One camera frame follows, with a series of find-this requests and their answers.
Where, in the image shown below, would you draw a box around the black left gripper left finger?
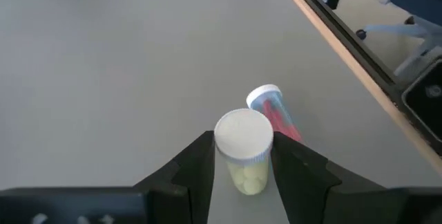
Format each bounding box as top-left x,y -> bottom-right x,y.
133,130 -> 216,224

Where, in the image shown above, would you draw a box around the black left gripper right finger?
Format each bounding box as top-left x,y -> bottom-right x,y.
271,131 -> 410,224

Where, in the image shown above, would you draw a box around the tall yellow pill bottle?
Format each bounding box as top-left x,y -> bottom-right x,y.
213,108 -> 275,196

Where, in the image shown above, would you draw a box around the blue bottle red pills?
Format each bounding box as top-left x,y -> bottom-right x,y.
245,84 -> 305,144

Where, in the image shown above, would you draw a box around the black case with logo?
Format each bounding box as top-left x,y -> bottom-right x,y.
401,59 -> 442,144

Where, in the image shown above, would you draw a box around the blue office chair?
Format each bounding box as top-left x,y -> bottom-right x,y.
355,0 -> 442,80

